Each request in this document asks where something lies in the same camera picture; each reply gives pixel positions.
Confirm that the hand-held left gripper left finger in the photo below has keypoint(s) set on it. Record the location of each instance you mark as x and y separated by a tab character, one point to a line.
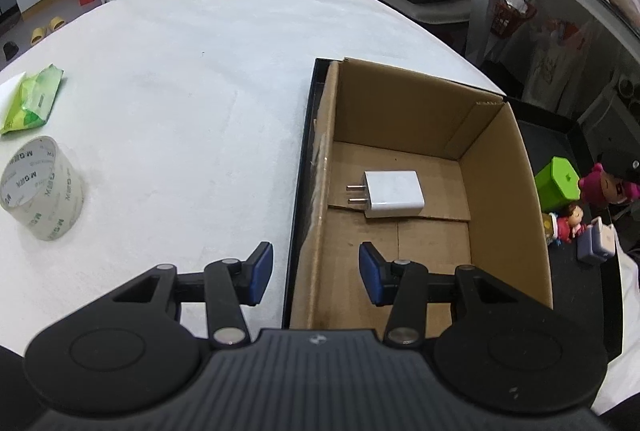
262	273

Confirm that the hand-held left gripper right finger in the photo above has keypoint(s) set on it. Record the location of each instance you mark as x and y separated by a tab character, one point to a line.
370	273

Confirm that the white plug charger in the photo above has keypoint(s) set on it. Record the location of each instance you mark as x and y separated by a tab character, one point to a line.
395	193

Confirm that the brown cardboard box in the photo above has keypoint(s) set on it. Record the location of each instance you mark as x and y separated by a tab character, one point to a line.
500	191

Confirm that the small girl figurine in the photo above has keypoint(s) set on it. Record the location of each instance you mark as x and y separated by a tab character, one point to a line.
565	223

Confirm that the green cube toy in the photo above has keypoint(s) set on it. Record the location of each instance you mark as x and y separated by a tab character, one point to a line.
557	186

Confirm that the black tray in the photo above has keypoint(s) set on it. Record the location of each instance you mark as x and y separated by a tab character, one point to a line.
595	291

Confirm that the purple box toy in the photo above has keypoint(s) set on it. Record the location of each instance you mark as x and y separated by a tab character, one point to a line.
595	243

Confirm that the magenta doll toy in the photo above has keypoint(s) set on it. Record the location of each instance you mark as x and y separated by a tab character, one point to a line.
600	186

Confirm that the white table cloth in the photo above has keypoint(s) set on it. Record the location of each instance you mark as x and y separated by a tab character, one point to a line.
175	86

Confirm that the clear tape roll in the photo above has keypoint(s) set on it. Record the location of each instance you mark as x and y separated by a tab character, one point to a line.
60	206

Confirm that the white crumpled fabric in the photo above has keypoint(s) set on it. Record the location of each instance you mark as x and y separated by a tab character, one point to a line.
627	311

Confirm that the white printed bag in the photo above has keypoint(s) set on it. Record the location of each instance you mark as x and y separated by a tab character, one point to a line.
550	71

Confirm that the green wipes packet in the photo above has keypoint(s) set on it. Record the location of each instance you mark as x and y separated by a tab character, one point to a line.
35	101

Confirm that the red basket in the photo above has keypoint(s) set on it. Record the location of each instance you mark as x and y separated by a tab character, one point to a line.
505	18

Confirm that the yellow slipper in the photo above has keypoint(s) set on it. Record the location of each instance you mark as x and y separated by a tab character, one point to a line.
39	36
55	23

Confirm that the black shoe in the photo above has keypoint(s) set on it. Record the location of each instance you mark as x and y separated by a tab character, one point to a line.
10	50

